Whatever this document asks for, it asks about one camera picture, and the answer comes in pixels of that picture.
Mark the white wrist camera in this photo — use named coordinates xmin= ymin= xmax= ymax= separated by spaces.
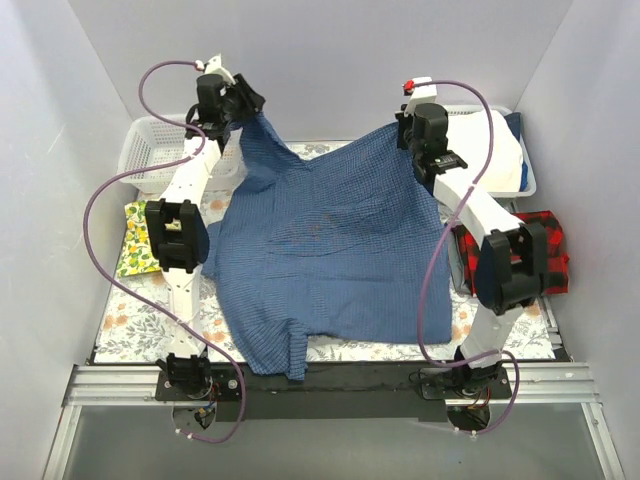
xmin=402 ymin=77 xmax=437 ymax=116
xmin=195 ymin=54 xmax=236 ymax=85

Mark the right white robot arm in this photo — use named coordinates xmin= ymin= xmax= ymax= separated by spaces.
xmin=396 ymin=103 xmax=548 ymax=398

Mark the white folded shirt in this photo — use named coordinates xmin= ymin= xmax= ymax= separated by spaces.
xmin=447 ymin=109 xmax=523 ymax=194

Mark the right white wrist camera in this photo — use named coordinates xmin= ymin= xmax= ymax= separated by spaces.
xmin=402 ymin=77 xmax=437 ymax=116

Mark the white plastic basket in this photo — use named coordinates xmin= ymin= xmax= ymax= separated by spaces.
xmin=446 ymin=105 xmax=536 ymax=198
xmin=117 ymin=116 xmax=247 ymax=194

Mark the navy blue folded shirt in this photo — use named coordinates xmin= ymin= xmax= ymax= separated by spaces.
xmin=504 ymin=112 xmax=529 ymax=192

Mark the lemon print folded cloth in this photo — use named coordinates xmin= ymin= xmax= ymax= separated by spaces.
xmin=116 ymin=200 xmax=161 ymax=277

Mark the blue checkered long sleeve shirt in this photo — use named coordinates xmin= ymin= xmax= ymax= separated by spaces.
xmin=202 ymin=115 xmax=452 ymax=380

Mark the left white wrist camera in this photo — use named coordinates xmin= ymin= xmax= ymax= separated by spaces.
xmin=195 ymin=54 xmax=236 ymax=85

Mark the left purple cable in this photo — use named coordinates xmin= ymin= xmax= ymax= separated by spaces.
xmin=82 ymin=59 xmax=247 ymax=445

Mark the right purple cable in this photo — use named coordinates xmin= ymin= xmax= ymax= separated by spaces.
xmin=417 ymin=79 xmax=516 ymax=437

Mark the red black plaid shirt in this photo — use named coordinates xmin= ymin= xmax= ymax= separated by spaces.
xmin=452 ymin=210 xmax=571 ymax=299

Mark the purple cable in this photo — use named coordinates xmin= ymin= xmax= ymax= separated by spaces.
xmin=417 ymin=79 xmax=516 ymax=437
xmin=82 ymin=59 xmax=247 ymax=445

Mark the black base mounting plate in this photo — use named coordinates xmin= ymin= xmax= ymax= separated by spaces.
xmin=154 ymin=362 xmax=512 ymax=422

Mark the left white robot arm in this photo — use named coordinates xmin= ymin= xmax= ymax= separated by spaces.
xmin=145 ymin=73 xmax=265 ymax=400

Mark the right white plastic basket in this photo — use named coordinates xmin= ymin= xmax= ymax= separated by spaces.
xmin=446 ymin=105 xmax=536 ymax=198

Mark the floral patterned table mat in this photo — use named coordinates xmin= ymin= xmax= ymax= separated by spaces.
xmin=94 ymin=142 xmax=559 ymax=362

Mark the left white plastic basket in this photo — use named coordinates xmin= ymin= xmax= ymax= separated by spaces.
xmin=117 ymin=116 xmax=247 ymax=194

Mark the aluminium frame rail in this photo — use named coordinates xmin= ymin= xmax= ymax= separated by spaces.
xmin=62 ymin=363 xmax=174 ymax=407

